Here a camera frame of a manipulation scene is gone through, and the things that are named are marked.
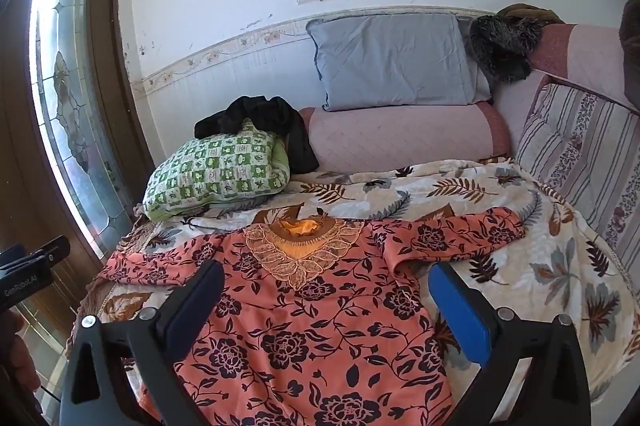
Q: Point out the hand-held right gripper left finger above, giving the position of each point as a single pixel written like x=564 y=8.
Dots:
x=195 y=301

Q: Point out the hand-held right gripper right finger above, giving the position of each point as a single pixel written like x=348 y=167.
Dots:
x=460 y=311

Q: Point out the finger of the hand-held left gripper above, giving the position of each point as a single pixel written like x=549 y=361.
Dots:
x=50 y=250

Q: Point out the orange floral blouse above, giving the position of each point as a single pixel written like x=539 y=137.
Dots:
x=310 y=331

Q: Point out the person's left hand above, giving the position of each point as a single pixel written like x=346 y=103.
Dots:
x=22 y=356

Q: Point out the leaf print blanket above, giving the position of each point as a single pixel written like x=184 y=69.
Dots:
x=550 y=256

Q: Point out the green checkered pillow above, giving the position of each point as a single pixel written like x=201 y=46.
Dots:
x=215 y=171

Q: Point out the wooden door with stained glass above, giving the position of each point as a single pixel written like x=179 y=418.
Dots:
x=65 y=81

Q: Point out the pink quilted sofa armrest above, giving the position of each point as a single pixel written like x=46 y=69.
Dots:
x=400 y=136

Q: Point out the black garment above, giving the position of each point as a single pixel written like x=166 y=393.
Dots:
x=270 y=111

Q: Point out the striped floral cushion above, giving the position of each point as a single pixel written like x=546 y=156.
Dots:
x=585 y=141

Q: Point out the grey pillow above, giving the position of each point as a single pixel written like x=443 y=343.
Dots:
x=395 y=61

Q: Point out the dark fur garment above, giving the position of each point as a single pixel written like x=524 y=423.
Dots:
x=500 y=46

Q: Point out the pink quilted sofa backrest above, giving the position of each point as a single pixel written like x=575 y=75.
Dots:
x=580 y=51

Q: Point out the olive brown cloth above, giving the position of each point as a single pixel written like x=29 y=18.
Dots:
x=525 y=11

